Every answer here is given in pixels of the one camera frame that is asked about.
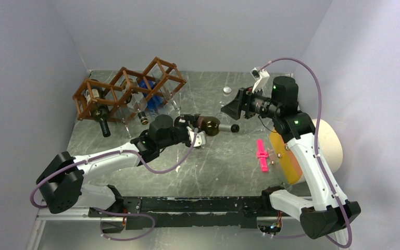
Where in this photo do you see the pink plastic piece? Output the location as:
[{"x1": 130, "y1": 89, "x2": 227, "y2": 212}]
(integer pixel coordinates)
[{"x1": 256, "y1": 139, "x2": 269, "y2": 172}]

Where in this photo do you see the blue square Blue Dash bottle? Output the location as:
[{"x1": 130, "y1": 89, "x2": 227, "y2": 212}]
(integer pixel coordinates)
[{"x1": 136, "y1": 78, "x2": 166, "y2": 112}]

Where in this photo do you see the olive wine bottle black top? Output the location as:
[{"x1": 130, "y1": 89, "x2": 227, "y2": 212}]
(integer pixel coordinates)
[{"x1": 197, "y1": 116, "x2": 240, "y2": 136}]

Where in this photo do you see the dark green wine bottle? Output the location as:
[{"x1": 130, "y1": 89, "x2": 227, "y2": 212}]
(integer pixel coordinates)
[{"x1": 84, "y1": 85, "x2": 111, "y2": 138}]

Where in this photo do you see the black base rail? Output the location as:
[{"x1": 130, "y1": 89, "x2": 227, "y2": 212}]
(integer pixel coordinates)
[{"x1": 88, "y1": 192, "x2": 288, "y2": 234}]

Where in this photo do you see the clear bottle with silver cap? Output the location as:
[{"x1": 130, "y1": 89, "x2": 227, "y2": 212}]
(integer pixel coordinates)
[{"x1": 219, "y1": 86, "x2": 232, "y2": 107}]

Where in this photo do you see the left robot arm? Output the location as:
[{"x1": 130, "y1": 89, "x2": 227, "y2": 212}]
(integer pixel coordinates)
[{"x1": 36, "y1": 114, "x2": 205, "y2": 217}]

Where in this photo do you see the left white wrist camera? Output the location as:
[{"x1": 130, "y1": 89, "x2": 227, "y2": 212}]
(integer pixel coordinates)
[{"x1": 190, "y1": 131, "x2": 206, "y2": 148}]

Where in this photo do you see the white cylinder with orange lid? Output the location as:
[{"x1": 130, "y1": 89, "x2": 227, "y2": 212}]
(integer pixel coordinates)
[{"x1": 268, "y1": 120, "x2": 343, "y2": 185}]

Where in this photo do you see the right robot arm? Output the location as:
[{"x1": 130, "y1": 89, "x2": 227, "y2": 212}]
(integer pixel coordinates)
[{"x1": 221, "y1": 76, "x2": 361, "y2": 239}]

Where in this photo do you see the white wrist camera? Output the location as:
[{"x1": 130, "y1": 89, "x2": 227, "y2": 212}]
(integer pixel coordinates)
[
  {"x1": 190, "y1": 131, "x2": 206, "y2": 148},
  {"x1": 251, "y1": 67, "x2": 270, "y2": 93}
]

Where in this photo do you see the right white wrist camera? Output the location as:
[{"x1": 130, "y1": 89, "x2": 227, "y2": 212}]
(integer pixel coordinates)
[{"x1": 251, "y1": 67, "x2": 270, "y2": 93}]

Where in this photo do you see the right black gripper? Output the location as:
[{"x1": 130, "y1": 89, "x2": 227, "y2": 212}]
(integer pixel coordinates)
[{"x1": 221, "y1": 83, "x2": 280, "y2": 120}]

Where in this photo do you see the brown wooden wine rack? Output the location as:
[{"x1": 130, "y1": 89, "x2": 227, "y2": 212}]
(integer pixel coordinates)
[{"x1": 72, "y1": 57, "x2": 186, "y2": 122}]

